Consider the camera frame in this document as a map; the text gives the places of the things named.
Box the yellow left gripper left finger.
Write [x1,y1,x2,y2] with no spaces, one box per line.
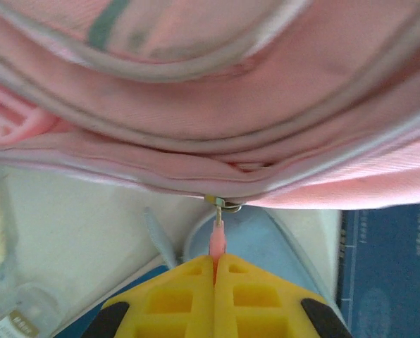
[81,253,217,338]

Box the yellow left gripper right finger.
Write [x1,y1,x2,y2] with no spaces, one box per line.
[214,252,354,338]

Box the clear plastic bottle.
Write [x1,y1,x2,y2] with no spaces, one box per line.
[0,283,65,338]

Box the pink student backpack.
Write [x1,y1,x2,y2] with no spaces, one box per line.
[0,0,420,282]

